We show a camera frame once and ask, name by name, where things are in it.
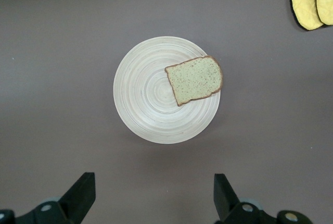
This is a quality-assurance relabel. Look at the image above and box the round light wooden plate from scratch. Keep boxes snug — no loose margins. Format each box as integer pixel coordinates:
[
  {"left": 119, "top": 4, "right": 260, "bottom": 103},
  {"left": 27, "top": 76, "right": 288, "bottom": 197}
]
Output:
[{"left": 112, "top": 35, "right": 221, "bottom": 145}]

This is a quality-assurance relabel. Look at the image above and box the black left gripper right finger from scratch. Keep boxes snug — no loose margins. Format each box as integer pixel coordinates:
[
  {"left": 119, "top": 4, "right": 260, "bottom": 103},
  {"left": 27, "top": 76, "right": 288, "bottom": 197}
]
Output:
[{"left": 213, "top": 173, "right": 276, "bottom": 224}]

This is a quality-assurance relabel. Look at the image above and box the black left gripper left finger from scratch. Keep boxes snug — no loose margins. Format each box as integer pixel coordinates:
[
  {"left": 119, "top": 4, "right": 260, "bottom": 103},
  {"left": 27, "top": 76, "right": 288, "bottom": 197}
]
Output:
[{"left": 19, "top": 172, "right": 96, "bottom": 224}]

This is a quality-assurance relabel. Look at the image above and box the slice of brown-crust bread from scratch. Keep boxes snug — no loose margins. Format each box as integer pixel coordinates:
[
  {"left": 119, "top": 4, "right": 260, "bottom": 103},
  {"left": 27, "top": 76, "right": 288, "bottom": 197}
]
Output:
[{"left": 164, "top": 55, "right": 224, "bottom": 107}]

